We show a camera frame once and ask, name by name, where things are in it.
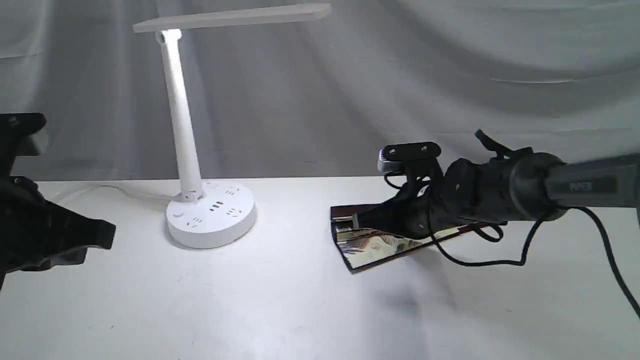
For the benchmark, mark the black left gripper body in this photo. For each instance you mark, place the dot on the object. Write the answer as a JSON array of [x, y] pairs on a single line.
[[35, 232]]

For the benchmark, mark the painted paper folding fan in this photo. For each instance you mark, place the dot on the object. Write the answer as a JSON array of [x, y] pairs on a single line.
[[364, 248]]

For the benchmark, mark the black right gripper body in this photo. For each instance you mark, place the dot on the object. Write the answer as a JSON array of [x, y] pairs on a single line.
[[467, 194]]

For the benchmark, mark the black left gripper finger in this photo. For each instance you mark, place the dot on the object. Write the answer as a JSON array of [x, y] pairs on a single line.
[[85, 235]]

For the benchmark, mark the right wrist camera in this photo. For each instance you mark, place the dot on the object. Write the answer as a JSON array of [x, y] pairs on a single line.
[[391, 158]]

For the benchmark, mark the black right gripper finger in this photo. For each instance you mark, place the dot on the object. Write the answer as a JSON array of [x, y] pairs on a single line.
[[402, 217]]

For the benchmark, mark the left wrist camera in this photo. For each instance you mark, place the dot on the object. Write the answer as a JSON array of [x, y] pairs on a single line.
[[22, 134]]

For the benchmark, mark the grey fabric backdrop curtain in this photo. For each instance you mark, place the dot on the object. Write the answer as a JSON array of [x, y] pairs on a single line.
[[320, 98]]

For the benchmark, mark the white desk lamp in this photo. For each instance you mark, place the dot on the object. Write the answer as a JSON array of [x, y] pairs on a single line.
[[209, 214]]

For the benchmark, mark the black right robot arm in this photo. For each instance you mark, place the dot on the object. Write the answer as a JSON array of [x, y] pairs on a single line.
[[536, 186]]

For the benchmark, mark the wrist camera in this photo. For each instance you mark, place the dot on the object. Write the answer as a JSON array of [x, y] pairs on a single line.
[[22, 134], [391, 158]]

